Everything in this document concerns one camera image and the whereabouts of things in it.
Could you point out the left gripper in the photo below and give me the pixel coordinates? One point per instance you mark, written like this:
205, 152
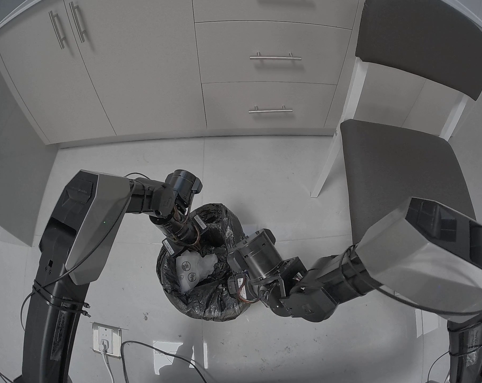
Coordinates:
181, 232

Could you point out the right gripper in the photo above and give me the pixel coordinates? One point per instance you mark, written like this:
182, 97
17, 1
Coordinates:
251, 289

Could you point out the black plastic bag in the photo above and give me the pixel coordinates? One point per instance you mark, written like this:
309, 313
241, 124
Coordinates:
209, 299

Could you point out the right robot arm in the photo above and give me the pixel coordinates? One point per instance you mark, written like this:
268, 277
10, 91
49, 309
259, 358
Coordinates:
416, 261

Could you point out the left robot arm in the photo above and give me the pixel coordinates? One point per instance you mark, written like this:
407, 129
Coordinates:
93, 222

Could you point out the clear printed wrapper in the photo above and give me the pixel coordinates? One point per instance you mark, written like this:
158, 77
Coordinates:
193, 269

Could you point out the beige cabinet with drawers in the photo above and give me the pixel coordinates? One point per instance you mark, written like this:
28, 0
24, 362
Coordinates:
145, 74

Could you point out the white chair with grey seat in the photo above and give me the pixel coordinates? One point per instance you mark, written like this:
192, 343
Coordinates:
396, 166

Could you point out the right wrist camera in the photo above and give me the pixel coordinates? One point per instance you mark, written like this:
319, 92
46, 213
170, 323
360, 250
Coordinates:
237, 261

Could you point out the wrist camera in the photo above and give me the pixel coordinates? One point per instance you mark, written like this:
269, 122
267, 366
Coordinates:
197, 185
237, 261

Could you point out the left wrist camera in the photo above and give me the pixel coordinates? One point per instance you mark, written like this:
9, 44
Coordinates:
197, 185

